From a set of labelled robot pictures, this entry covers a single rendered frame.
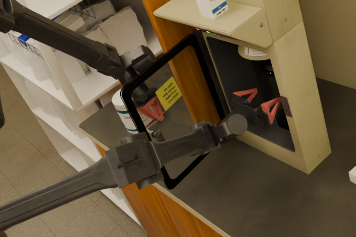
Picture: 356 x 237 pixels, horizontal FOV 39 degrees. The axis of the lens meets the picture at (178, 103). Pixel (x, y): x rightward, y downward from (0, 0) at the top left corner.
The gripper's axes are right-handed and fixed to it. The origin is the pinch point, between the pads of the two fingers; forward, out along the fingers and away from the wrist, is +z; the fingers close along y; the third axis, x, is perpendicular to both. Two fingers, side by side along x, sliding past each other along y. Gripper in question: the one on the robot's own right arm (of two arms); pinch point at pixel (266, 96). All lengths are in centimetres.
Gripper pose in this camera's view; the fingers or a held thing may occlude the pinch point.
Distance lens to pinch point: 148.8
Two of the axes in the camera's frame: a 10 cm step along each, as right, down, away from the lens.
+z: 7.4, -5.7, 3.4
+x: 3.4, 7.7, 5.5
